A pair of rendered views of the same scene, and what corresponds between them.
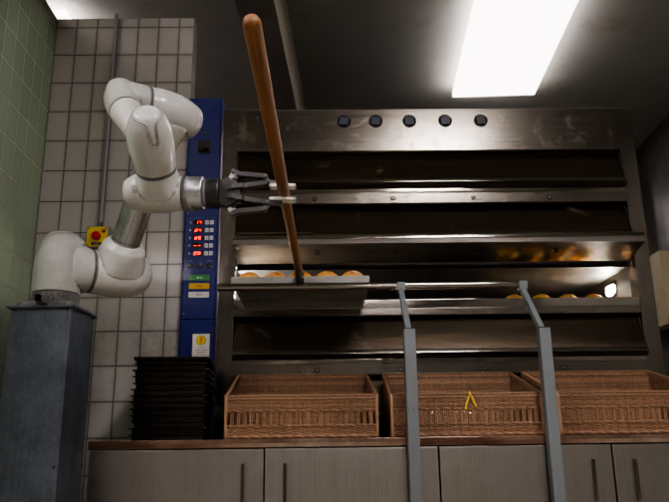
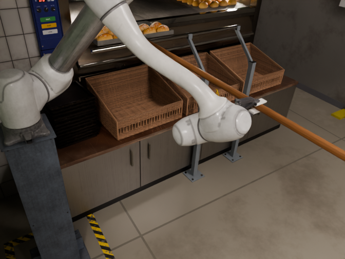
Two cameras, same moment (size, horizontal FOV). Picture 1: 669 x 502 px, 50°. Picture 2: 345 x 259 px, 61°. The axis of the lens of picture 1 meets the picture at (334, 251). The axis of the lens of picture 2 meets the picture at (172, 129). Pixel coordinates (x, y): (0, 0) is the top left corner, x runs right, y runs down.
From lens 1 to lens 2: 1.98 m
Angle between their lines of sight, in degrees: 61
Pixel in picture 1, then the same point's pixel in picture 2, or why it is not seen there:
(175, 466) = (99, 162)
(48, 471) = (64, 215)
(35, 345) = (34, 165)
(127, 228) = (70, 63)
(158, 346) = (27, 68)
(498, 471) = not seen: hidden behind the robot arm
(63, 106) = not seen: outside the picture
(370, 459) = not seen: hidden behind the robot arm
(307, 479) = (157, 146)
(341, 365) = (136, 59)
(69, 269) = (35, 107)
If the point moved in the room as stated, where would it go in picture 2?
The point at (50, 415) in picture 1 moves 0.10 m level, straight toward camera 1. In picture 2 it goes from (58, 193) to (71, 203)
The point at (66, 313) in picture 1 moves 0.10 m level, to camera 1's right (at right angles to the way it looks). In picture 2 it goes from (51, 141) to (73, 134)
